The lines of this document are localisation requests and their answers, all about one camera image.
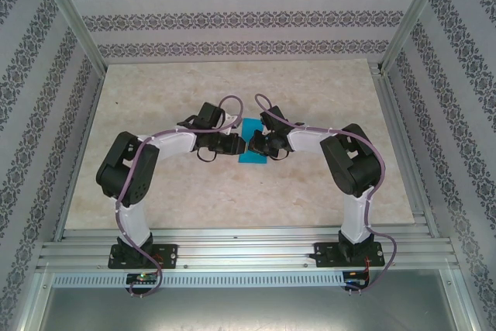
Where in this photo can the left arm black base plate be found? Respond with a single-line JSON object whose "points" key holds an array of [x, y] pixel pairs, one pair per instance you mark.
{"points": [[166, 255]]}

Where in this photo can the aluminium frame post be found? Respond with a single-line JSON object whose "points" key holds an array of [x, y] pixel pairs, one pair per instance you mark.
{"points": [[69, 13], [414, 13]]}

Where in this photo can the grey sheet metal panel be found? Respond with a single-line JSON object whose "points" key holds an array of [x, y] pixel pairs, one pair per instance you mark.
{"points": [[248, 309]]}

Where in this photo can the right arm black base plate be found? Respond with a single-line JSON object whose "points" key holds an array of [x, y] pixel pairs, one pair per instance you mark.
{"points": [[325, 255]]}

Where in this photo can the aluminium side rail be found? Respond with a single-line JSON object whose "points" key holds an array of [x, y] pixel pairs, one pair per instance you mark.
{"points": [[83, 145], [395, 121]]}

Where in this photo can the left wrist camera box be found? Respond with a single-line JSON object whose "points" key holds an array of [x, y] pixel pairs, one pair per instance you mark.
{"points": [[233, 120]]}

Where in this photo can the blue square paper sheet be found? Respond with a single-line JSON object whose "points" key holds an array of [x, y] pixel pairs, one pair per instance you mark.
{"points": [[252, 159]]}

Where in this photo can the long aluminium mounting rail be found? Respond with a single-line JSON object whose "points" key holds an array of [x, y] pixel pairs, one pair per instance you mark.
{"points": [[244, 249]]}

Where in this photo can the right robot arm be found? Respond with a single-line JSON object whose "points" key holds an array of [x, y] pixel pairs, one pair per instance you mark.
{"points": [[310, 139]]}

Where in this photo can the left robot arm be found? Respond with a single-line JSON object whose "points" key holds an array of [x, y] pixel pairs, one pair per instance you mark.
{"points": [[174, 143]]}

